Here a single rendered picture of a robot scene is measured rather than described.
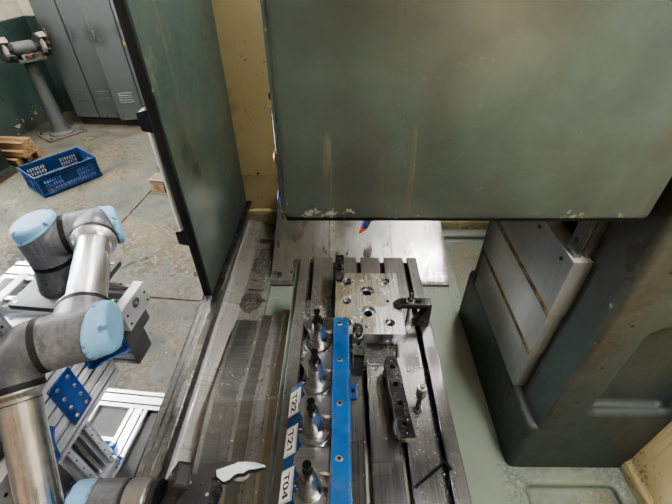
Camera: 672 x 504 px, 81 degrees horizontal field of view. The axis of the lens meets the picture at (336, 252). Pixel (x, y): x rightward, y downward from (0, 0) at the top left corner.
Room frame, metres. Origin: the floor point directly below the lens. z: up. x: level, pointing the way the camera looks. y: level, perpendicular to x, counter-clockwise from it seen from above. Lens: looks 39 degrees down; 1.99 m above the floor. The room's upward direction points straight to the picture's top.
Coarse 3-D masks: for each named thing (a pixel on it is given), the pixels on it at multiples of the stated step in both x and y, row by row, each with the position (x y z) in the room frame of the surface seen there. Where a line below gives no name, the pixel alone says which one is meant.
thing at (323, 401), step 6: (306, 396) 0.46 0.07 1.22; (312, 396) 0.45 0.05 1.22; (318, 396) 0.45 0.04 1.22; (324, 396) 0.45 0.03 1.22; (330, 396) 0.45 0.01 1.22; (300, 402) 0.44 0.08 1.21; (306, 402) 0.44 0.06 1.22; (318, 402) 0.44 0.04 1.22; (324, 402) 0.44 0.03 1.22; (330, 402) 0.44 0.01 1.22; (300, 408) 0.43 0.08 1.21; (318, 408) 0.43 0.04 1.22; (324, 408) 0.43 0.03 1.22; (330, 408) 0.43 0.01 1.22; (324, 414) 0.41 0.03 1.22; (330, 414) 0.41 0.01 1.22
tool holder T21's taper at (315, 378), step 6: (312, 366) 0.48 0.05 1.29; (318, 366) 0.48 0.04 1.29; (312, 372) 0.48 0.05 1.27; (318, 372) 0.48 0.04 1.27; (324, 372) 0.49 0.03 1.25; (306, 378) 0.49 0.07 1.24; (312, 378) 0.47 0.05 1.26; (318, 378) 0.47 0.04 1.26; (324, 378) 0.48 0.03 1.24; (312, 384) 0.47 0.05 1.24; (318, 384) 0.47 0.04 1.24
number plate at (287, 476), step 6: (288, 468) 0.42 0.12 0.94; (282, 474) 0.41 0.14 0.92; (288, 474) 0.40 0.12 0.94; (282, 480) 0.40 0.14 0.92; (288, 480) 0.39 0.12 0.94; (282, 486) 0.38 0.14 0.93; (288, 486) 0.38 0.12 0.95; (282, 492) 0.37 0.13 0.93; (288, 492) 0.36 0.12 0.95; (282, 498) 0.35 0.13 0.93; (288, 498) 0.35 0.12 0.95
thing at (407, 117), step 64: (320, 0) 0.58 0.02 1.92; (384, 0) 0.58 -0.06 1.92; (448, 0) 0.58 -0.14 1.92; (512, 0) 0.58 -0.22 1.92; (576, 0) 0.58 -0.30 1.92; (640, 0) 0.58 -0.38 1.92; (320, 64) 0.58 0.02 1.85; (384, 64) 0.58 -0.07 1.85; (448, 64) 0.58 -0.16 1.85; (512, 64) 0.58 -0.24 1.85; (576, 64) 0.58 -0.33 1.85; (640, 64) 0.57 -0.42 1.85; (320, 128) 0.58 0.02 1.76; (384, 128) 0.58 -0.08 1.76; (448, 128) 0.58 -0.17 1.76; (512, 128) 0.58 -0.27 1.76; (576, 128) 0.58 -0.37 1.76; (640, 128) 0.57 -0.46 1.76; (320, 192) 0.58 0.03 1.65; (384, 192) 0.58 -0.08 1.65; (448, 192) 0.58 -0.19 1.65; (512, 192) 0.58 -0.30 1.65; (576, 192) 0.58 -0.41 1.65; (640, 192) 0.57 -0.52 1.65
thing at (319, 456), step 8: (304, 448) 0.35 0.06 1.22; (312, 448) 0.35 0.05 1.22; (320, 448) 0.35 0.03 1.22; (328, 448) 0.35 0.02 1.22; (296, 456) 0.33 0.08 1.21; (304, 456) 0.33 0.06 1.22; (312, 456) 0.33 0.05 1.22; (320, 456) 0.33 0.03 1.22; (328, 456) 0.33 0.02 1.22; (296, 464) 0.32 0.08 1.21; (312, 464) 0.32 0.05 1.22; (320, 464) 0.32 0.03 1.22; (328, 464) 0.32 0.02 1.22; (320, 472) 0.30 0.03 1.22; (328, 472) 0.30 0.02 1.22
